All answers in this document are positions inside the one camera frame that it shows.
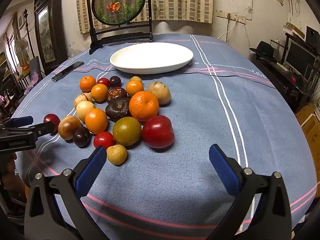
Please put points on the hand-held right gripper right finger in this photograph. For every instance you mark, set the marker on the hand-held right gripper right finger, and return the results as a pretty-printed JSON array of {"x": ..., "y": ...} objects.
[{"x": 223, "y": 170}]

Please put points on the dark wood framed painting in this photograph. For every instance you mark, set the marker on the dark wood framed painting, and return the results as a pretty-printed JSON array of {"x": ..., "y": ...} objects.
[{"x": 46, "y": 37}]

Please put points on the white electric fan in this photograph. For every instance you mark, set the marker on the white electric fan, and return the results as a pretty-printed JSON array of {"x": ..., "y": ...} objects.
[{"x": 21, "y": 47}]

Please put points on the black desk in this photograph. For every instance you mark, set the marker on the black desk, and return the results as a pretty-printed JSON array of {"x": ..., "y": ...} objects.
[{"x": 282, "y": 80}]

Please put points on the white wall socket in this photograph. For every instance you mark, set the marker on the white wall socket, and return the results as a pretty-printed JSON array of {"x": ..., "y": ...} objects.
[{"x": 220, "y": 13}]

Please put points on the white oval plate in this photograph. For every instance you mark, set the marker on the white oval plate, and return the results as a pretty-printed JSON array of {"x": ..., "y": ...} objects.
[{"x": 150, "y": 57}]

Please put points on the blue striped tablecloth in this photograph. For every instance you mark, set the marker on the blue striped tablecloth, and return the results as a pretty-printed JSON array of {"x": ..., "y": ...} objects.
[{"x": 200, "y": 130}]

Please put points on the green orange tangerine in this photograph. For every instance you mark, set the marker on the green orange tangerine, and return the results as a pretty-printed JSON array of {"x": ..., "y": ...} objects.
[{"x": 127, "y": 131}]

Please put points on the black computer monitor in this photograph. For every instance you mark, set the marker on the black computer monitor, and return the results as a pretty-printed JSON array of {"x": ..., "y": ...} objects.
[{"x": 298, "y": 55}]

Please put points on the large beige sapodilla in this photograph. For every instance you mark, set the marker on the large beige sapodilla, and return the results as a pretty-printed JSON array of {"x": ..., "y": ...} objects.
[{"x": 159, "y": 92}]

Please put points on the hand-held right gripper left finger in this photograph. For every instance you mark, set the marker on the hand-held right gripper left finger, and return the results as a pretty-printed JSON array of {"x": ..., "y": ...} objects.
[{"x": 92, "y": 170}]

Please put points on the pale cream longan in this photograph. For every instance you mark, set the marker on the pale cream longan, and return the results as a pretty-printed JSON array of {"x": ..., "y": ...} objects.
[{"x": 83, "y": 110}]

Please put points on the black hat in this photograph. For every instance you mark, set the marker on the black hat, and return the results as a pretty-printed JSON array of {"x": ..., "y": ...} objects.
[{"x": 263, "y": 48}]

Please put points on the white wall socket strip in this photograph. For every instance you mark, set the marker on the white wall socket strip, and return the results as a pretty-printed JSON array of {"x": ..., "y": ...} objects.
[{"x": 237, "y": 18}]

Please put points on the round fish picture black stand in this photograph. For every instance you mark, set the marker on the round fish picture black stand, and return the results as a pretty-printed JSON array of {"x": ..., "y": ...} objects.
[{"x": 125, "y": 10}]

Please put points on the small red tomato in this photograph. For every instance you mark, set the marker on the small red tomato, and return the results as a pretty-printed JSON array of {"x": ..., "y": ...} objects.
[
  {"x": 103, "y": 81},
  {"x": 103, "y": 139},
  {"x": 51, "y": 118}
]

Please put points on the beige checked curtain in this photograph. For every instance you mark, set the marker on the beige checked curtain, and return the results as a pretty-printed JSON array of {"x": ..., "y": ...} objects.
[{"x": 180, "y": 2}]

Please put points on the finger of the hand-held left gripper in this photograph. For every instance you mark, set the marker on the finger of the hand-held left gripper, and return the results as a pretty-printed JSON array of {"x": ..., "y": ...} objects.
[
  {"x": 37, "y": 128},
  {"x": 23, "y": 121}
]

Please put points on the black phone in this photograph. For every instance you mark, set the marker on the black phone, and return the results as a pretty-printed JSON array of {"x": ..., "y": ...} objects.
[{"x": 67, "y": 71}]

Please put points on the dark purple plum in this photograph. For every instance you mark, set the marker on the dark purple plum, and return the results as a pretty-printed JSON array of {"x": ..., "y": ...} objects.
[
  {"x": 81, "y": 136},
  {"x": 115, "y": 81}
]

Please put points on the reddish brown mangosteen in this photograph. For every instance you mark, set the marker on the reddish brown mangosteen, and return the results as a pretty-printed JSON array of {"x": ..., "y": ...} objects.
[{"x": 116, "y": 93}]

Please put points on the beige striped longan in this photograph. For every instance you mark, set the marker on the beige striped longan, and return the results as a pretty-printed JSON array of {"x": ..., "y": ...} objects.
[{"x": 81, "y": 100}]

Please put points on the tan brown longan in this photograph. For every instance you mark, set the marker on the tan brown longan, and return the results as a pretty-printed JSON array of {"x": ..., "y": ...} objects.
[{"x": 67, "y": 128}]

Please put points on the large orange mandarin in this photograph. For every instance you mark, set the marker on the large orange mandarin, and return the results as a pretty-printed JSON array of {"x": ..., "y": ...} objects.
[{"x": 144, "y": 105}]

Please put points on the large red apple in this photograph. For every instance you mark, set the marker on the large red apple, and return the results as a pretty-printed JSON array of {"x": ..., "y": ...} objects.
[{"x": 158, "y": 131}]

